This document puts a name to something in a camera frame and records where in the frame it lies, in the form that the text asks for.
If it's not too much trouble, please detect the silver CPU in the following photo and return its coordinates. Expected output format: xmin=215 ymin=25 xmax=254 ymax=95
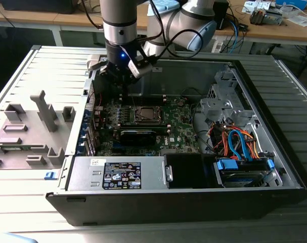
xmin=140 ymin=108 xmax=158 ymax=121

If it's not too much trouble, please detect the black RAM slot bank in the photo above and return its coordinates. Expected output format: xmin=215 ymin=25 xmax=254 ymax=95
xmin=119 ymin=93 xmax=168 ymax=106
xmin=119 ymin=123 xmax=173 ymax=135

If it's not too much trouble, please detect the CPU socket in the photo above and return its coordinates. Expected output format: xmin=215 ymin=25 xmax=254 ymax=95
xmin=134 ymin=105 xmax=167 ymax=125

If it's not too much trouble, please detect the copper CPU cooler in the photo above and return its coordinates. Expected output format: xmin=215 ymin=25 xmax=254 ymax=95
xmin=249 ymin=7 xmax=267 ymax=26

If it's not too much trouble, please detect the black graphics card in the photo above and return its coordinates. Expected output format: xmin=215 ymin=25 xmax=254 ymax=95
xmin=119 ymin=129 xmax=158 ymax=147

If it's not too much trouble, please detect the green motherboard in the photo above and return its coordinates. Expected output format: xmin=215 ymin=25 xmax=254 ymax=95
xmin=96 ymin=97 xmax=201 ymax=156

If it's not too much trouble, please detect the wooden desk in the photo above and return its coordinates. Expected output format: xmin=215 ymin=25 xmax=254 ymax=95
xmin=0 ymin=0 xmax=307 ymax=48

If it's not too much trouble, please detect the black box on desk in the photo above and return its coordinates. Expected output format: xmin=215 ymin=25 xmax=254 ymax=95
xmin=0 ymin=0 xmax=77 ymax=15

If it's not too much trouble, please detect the grey parts rack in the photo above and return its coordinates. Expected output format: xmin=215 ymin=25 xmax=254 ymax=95
xmin=0 ymin=90 xmax=77 ymax=170

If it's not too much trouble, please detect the silver metal drive cage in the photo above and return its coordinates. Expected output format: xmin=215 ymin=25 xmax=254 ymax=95
xmin=200 ymin=69 xmax=255 ymax=127

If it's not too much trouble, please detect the silver power supply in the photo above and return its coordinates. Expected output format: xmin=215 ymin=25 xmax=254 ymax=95
xmin=66 ymin=155 xmax=174 ymax=192

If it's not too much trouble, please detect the black upright box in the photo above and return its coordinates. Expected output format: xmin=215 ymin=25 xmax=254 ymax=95
xmin=213 ymin=0 xmax=230 ymax=30

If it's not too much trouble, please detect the green RAM stick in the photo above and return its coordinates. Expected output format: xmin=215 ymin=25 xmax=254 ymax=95
xmin=3 ymin=144 xmax=34 ymax=152

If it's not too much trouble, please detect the black PC case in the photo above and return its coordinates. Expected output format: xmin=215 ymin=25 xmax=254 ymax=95
xmin=46 ymin=54 xmax=307 ymax=227

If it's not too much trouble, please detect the hard disk in blue carrier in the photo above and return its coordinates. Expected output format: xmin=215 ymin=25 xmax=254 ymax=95
xmin=213 ymin=156 xmax=275 ymax=188

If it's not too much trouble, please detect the silver metal drive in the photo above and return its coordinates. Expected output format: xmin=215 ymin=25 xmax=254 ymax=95
xmin=266 ymin=9 xmax=285 ymax=26

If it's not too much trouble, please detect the blue cardboard box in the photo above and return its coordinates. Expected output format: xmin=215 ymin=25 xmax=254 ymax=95
xmin=276 ymin=0 xmax=307 ymax=11

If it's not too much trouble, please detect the pale blue blurred object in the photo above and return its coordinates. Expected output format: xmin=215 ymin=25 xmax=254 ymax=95
xmin=0 ymin=232 xmax=39 ymax=243

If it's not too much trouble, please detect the grey case release handle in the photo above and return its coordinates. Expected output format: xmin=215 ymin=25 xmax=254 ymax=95
xmin=86 ymin=54 xmax=102 ymax=71

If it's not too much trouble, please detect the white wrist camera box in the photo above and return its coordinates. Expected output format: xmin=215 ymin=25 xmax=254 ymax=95
xmin=127 ymin=59 xmax=153 ymax=78

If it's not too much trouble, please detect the silver expansion bracket row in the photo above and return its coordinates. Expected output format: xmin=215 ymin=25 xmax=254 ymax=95
xmin=77 ymin=80 xmax=98 ymax=156

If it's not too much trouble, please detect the orange wire bundle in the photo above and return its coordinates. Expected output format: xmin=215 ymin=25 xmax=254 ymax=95
xmin=211 ymin=125 xmax=261 ymax=160

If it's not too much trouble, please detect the blue wire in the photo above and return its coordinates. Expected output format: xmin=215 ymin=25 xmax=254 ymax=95
xmin=228 ymin=130 xmax=252 ymax=161

